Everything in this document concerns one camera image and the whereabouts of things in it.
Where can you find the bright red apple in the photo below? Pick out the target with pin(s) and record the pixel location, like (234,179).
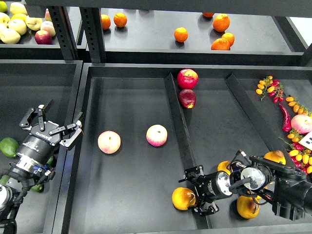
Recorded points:
(187,79)

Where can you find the black tray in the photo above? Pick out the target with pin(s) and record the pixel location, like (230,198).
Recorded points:
(29,83)
(129,192)

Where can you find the pink apple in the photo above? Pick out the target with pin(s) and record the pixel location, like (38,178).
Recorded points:
(156,135)
(301,123)
(109,142)

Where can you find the orange on shelf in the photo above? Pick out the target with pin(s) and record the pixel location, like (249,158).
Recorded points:
(181,34)

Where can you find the red apple on shelf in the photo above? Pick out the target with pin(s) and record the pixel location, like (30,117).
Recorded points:
(43,37)

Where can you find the pink apple centre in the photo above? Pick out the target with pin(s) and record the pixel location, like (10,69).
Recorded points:
(156,135)

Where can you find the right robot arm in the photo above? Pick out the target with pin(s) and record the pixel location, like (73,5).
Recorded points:
(257,179)

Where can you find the dark red apple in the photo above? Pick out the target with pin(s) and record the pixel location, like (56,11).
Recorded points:
(187,98)

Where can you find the pink apple left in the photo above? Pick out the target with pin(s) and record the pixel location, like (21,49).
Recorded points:
(109,142)

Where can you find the green avocado in left tray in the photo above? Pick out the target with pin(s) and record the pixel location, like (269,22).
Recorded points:
(9,146)

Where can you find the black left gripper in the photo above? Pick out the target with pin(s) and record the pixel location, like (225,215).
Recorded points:
(44,138)

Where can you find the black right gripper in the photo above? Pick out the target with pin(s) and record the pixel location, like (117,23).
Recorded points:
(209,188)

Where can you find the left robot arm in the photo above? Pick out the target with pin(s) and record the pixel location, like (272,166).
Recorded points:
(33,169)

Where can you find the black middle tray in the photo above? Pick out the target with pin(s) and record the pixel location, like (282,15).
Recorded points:
(129,192)

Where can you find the pink apple right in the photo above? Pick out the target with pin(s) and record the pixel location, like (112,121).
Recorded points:
(301,123)

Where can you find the black left tray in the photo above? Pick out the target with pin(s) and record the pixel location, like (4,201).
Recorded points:
(29,83)

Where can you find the red chili pepper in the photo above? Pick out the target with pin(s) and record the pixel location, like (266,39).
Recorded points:
(286,127)

